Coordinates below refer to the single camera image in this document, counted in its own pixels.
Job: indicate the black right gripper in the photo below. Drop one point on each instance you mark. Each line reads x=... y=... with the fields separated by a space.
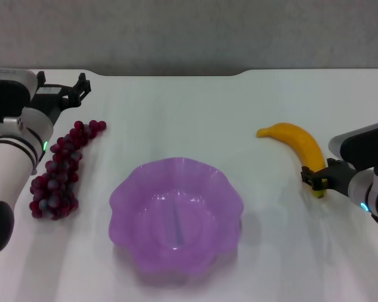
x=340 y=179

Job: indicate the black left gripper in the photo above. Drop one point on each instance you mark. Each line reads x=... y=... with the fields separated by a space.
x=48 y=100

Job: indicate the yellow banana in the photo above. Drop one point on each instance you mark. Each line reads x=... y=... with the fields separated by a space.
x=302 y=141

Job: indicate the red grape bunch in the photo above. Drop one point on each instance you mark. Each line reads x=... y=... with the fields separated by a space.
x=60 y=176

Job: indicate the purple wavy plastic plate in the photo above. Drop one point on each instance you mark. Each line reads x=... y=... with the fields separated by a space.
x=192 y=245

